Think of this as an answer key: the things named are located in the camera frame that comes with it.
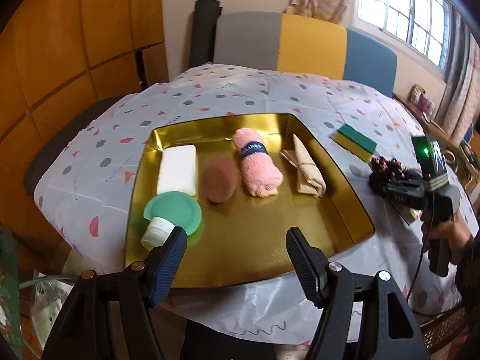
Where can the pink towel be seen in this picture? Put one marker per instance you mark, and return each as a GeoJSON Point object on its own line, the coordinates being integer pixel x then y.
{"type": "Point", "coordinates": [260, 175]}

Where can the green powder puff jar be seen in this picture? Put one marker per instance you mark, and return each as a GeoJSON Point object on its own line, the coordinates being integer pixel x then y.
{"type": "Point", "coordinates": [166, 211]}

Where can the white rectangular sponge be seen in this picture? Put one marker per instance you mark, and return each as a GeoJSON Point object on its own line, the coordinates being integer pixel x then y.
{"type": "Point", "coordinates": [178, 170]}

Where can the black rolled mat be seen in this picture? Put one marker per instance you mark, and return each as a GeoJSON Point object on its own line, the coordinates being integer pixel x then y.
{"type": "Point", "coordinates": [203, 32]}

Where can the gold tray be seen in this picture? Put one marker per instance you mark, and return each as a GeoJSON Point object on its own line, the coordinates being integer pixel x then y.
{"type": "Point", "coordinates": [244, 239]}

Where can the person's right hand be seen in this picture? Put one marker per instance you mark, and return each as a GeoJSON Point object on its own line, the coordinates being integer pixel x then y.
{"type": "Point", "coordinates": [455, 231]}

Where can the patterned white tablecloth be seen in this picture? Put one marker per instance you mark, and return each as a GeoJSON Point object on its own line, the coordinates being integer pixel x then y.
{"type": "Point", "coordinates": [86, 193]}

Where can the purple jar on table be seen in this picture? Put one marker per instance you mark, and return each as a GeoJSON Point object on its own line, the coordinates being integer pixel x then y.
{"type": "Point", "coordinates": [425, 105]}

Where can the beige knit cloth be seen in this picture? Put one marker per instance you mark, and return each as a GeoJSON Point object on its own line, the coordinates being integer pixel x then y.
{"type": "Point", "coordinates": [309, 178]}

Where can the wooden side table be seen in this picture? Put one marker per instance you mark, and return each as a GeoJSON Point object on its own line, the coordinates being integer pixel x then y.
{"type": "Point", "coordinates": [461, 158]}

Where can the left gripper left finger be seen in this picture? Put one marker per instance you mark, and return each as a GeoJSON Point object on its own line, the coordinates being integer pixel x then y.
{"type": "Point", "coordinates": [84, 327]}

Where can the pink patterned scrunchie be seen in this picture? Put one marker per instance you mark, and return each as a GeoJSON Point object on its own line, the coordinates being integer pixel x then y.
{"type": "Point", "coordinates": [390, 169]}

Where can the wooden wardrobe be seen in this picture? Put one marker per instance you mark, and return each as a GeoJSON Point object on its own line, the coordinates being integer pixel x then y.
{"type": "Point", "coordinates": [59, 57]}

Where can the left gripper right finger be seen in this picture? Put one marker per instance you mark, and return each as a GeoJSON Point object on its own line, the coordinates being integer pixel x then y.
{"type": "Point", "coordinates": [363, 316]}

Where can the grey yellow blue headboard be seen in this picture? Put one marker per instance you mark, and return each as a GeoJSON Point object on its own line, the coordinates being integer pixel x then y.
{"type": "Point", "coordinates": [297, 44]}

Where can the green and yellow sponge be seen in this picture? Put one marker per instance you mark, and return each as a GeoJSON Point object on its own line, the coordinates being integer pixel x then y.
{"type": "Point", "coordinates": [355, 142]}

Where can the window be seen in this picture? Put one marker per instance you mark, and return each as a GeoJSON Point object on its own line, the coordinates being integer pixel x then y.
{"type": "Point", "coordinates": [423, 25]}

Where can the brown egg-shaped makeup sponge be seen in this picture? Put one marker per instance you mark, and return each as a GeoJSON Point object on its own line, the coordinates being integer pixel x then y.
{"type": "Point", "coordinates": [220, 179]}

